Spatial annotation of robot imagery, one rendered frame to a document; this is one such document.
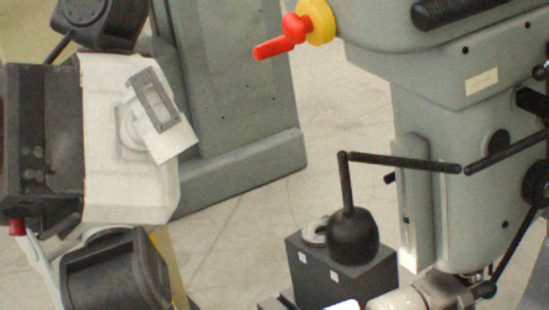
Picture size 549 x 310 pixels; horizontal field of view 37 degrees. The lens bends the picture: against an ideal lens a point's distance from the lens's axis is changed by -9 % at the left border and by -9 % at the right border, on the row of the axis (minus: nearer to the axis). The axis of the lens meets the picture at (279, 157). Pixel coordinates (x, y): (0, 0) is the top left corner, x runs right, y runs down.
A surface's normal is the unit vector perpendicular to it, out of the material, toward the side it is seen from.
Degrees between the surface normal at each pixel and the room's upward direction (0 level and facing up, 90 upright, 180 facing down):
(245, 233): 0
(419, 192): 90
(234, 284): 0
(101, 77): 58
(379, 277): 90
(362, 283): 90
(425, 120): 90
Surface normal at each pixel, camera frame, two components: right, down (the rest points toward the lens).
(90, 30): -0.26, 0.03
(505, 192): 0.52, 0.35
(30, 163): 0.53, -0.25
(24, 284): -0.14, -0.86
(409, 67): -0.84, 0.37
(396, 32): -0.13, 0.50
